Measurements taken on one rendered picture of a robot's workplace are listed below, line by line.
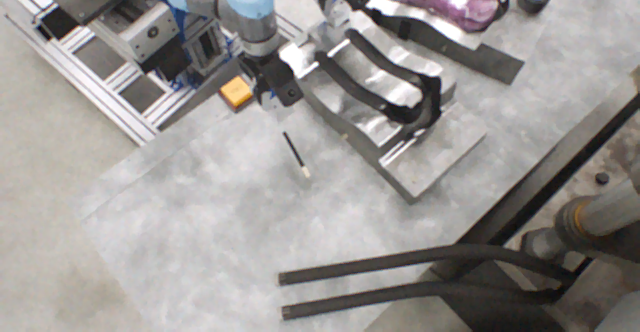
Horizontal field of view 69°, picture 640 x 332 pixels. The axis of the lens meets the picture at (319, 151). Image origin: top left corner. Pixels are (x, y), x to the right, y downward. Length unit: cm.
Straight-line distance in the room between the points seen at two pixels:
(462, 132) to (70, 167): 173
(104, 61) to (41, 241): 80
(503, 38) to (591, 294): 64
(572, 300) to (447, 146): 44
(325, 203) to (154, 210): 41
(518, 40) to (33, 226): 196
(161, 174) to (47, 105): 139
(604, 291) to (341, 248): 59
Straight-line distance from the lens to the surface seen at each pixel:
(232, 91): 125
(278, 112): 106
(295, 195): 114
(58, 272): 220
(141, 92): 212
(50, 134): 246
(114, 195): 126
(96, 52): 232
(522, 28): 133
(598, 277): 126
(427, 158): 113
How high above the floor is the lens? 187
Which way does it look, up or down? 66 degrees down
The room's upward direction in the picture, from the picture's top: 4 degrees counter-clockwise
